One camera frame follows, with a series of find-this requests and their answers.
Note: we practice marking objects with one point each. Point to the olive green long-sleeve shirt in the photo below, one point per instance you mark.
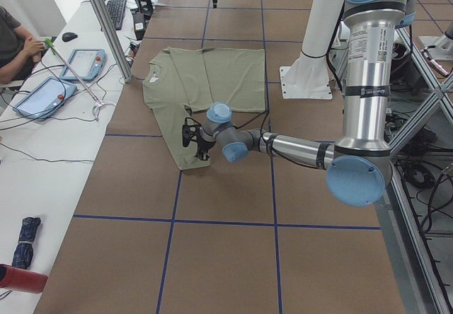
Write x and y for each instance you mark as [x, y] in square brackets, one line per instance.
[192, 80]

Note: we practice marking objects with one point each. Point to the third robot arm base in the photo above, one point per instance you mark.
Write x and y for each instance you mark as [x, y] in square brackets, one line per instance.
[438, 48]

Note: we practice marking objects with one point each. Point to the black computer keyboard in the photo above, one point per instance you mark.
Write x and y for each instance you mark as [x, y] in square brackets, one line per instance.
[116, 10]

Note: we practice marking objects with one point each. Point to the long metal grabber stick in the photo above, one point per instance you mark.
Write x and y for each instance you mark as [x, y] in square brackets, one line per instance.
[69, 74]

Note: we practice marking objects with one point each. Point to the blue teach pendant far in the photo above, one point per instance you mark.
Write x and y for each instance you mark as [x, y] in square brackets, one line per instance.
[87, 63]

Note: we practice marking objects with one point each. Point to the blue teach pendant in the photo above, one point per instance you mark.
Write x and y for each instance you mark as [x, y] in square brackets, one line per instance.
[44, 100]
[87, 63]

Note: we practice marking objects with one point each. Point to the black computer mouse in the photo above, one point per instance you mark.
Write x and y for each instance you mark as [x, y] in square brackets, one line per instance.
[69, 36]

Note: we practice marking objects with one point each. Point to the blue teach pendant near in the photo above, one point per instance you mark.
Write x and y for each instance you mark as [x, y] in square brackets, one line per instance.
[44, 100]

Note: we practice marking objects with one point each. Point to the seated person in grey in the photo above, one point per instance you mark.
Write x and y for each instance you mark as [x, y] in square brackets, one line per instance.
[20, 50]

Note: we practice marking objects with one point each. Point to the folded dark blue umbrella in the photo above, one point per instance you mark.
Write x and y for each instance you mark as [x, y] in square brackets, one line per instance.
[23, 254]

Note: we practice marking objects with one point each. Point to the red water bottle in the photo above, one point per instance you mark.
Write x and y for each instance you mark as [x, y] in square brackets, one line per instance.
[17, 279]

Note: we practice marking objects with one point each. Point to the aluminium frame post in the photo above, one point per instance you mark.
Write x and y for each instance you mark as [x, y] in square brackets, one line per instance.
[101, 12]

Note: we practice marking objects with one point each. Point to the aluminium frame cabinet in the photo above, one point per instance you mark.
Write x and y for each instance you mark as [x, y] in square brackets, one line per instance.
[415, 214]

